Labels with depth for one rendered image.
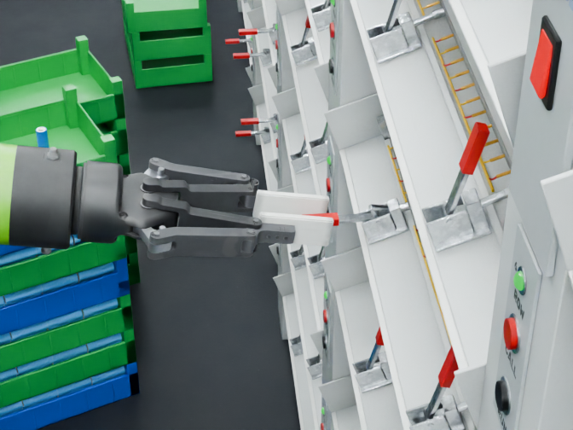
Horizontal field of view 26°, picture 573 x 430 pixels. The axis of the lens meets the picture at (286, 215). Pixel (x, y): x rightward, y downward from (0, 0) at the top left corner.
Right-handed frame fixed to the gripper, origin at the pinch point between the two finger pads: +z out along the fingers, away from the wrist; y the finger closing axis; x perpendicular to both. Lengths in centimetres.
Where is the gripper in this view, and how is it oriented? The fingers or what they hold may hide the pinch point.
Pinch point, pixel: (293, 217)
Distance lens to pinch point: 118.0
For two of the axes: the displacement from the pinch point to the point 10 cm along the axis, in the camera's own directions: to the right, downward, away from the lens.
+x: 1.7, -8.0, -5.7
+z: 9.8, 0.8, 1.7
